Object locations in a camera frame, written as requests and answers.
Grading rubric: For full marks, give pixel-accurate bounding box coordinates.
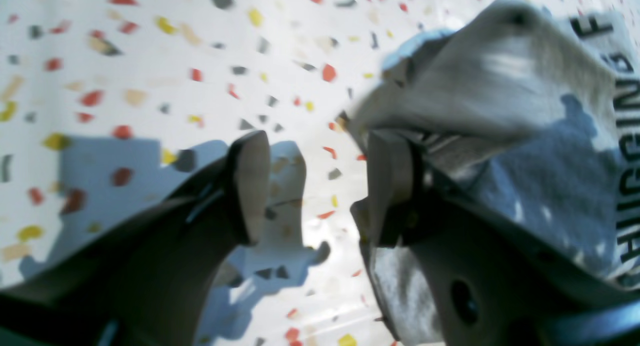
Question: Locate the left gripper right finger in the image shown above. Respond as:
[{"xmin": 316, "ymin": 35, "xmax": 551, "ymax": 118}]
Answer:
[{"xmin": 352, "ymin": 130, "xmax": 640, "ymax": 346}]

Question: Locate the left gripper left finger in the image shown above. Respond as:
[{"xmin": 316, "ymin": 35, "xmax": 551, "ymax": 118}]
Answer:
[{"xmin": 1, "ymin": 130, "xmax": 271, "ymax": 346}]

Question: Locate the grey T-shirt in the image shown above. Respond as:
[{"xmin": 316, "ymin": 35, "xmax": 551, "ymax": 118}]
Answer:
[{"xmin": 345, "ymin": 0, "xmax": 639, "ymax": 346}]

